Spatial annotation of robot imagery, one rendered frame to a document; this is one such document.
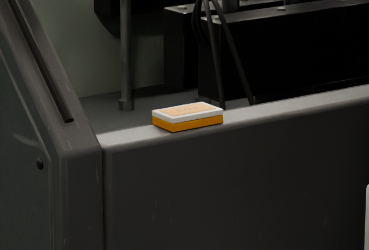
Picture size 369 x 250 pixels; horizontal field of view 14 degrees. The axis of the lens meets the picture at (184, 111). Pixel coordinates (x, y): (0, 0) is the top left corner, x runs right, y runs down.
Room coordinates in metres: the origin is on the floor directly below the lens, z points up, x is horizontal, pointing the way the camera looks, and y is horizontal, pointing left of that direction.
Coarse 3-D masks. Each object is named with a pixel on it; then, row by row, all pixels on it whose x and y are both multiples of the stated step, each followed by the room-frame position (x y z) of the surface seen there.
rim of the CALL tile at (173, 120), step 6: (198, 102) 1.16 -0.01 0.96; (168, 108) 1.14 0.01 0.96; (216, 108) 1.14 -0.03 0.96; (156, 114) 1.13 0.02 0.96; (162, 114) 1.12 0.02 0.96; (186, 114) 1.12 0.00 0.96; (192, 114) 1.12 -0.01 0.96; (198, 114) 1.12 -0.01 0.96; (204, 114) 1.12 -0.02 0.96; (210, 114) 1.13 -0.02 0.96; (216, 114) 1.13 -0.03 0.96; (168, 120) 1.11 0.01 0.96; (174, 120) 1.11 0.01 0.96; (180, 120) 1.11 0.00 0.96; (186, 120) 1.11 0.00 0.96
